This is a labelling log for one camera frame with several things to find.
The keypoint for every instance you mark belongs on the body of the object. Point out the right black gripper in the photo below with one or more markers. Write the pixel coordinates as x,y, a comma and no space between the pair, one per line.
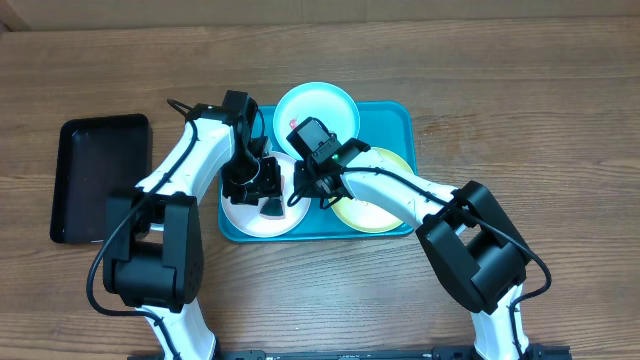
313,189

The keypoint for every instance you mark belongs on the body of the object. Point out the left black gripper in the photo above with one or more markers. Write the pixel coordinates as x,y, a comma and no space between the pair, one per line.
270,185

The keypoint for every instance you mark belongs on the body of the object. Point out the white plate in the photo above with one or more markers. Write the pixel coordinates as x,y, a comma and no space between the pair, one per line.
245,223

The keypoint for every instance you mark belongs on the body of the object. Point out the pink and black sponge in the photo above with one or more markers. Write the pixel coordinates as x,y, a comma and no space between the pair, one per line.
273,208

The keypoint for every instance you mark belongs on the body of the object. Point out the light blue plate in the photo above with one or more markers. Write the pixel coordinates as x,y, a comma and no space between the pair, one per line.
330,104

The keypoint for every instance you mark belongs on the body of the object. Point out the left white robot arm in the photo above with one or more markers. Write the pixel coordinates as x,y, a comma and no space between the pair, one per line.
151,263

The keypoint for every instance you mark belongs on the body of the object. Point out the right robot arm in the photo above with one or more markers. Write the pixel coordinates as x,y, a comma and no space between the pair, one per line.
476,252

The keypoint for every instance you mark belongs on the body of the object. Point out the teal plastic serving tray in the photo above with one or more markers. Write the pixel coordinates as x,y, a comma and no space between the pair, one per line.
384,124

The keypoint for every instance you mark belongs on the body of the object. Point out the black plastic tray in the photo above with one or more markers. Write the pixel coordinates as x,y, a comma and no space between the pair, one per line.
95,156

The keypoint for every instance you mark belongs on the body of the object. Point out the yellow-green plate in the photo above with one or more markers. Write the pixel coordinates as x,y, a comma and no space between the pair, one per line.
364,216

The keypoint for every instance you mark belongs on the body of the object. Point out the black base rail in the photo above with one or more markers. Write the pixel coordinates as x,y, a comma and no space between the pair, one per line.
534,352

